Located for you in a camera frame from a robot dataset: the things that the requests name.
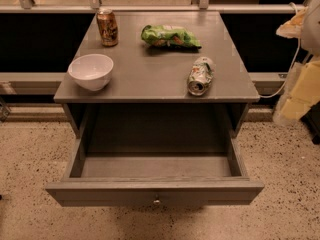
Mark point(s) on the small metal drawer knob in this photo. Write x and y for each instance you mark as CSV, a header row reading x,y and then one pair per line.
x,y
157,200

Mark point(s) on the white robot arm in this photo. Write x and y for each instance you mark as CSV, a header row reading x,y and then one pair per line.
x,y
309,41

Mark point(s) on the brown soda can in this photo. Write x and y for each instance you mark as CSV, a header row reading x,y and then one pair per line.
x,y
107,26

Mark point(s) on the white ceramic bowl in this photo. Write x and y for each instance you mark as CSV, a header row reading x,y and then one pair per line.
x,y
92,72

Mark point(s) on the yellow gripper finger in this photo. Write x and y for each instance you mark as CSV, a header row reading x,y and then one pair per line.
x,y
293,27
305,92

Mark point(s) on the green white 7up can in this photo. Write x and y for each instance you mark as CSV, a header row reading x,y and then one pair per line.
x,y
200,76

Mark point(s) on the grey wooden cabinet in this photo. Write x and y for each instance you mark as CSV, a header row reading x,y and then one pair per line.
x,y
146,74

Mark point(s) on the open grey top drawer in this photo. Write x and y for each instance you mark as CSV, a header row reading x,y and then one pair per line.
x,y
199,174

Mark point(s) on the green chip bag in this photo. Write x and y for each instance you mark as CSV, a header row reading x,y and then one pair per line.
x,y
169,36

